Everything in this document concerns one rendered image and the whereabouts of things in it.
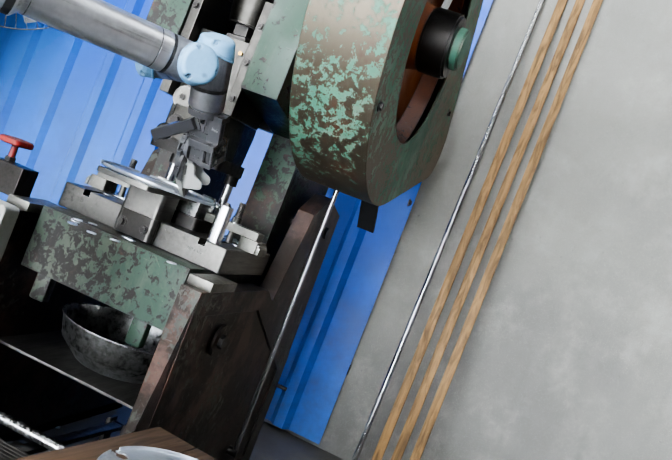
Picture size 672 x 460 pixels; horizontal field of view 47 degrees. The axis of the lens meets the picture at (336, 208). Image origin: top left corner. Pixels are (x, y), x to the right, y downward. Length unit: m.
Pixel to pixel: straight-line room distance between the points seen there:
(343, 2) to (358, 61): 0.11
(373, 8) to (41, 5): 0.58
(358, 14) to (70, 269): 0.85
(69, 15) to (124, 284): 0.65
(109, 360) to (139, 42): 0.81
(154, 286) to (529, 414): 1.66
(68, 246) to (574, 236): 1.81
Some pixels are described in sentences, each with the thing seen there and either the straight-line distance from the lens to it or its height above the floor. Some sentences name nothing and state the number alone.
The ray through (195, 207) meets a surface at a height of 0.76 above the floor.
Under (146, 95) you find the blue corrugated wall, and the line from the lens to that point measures 3.34.
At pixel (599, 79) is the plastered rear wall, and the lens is 3.03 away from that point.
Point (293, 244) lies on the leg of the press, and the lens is 2.10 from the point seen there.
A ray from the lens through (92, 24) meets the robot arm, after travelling 1.37.
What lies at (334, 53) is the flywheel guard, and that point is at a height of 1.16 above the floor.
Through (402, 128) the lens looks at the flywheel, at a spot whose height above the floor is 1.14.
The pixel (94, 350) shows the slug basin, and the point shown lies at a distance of 1.90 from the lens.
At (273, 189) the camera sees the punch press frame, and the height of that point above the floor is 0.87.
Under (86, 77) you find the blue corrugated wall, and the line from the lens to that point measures 3.53.
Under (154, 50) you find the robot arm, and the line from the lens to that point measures 1.40.
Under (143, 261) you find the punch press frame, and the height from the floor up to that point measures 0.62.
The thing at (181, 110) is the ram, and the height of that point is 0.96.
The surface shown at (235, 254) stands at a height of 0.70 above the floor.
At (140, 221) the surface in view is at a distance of 1.82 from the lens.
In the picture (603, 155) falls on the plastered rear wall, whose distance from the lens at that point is 2.97.
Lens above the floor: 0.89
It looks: level
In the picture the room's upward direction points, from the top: 21 degrees clockwise
